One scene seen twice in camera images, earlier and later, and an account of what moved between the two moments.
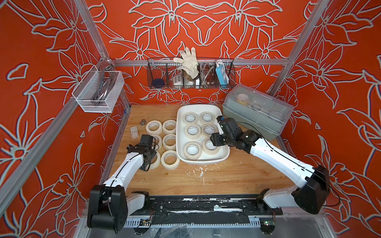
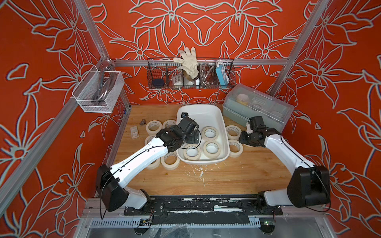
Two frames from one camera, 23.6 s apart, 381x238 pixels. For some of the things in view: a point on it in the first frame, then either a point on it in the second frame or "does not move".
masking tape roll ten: [170, 160] does not move
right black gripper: [215, 139] to [242, 139]
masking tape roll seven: [207, 117] to [236, 148]
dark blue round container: [158, 82] does not move
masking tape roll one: [169, 127] does not move
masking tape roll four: [154, 127] does not move
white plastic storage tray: [195, 125] does not move
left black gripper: [152, 153] to [193, 139]
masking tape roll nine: [208, 129] does not move
